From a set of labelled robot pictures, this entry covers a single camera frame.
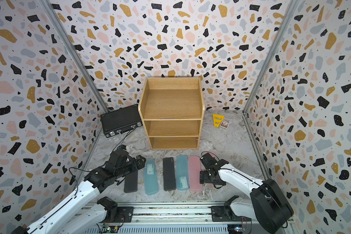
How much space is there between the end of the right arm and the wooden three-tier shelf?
0.18 meters

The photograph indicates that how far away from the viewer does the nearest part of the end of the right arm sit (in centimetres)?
63

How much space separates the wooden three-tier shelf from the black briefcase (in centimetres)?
24

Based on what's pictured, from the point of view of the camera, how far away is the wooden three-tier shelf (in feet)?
2.56
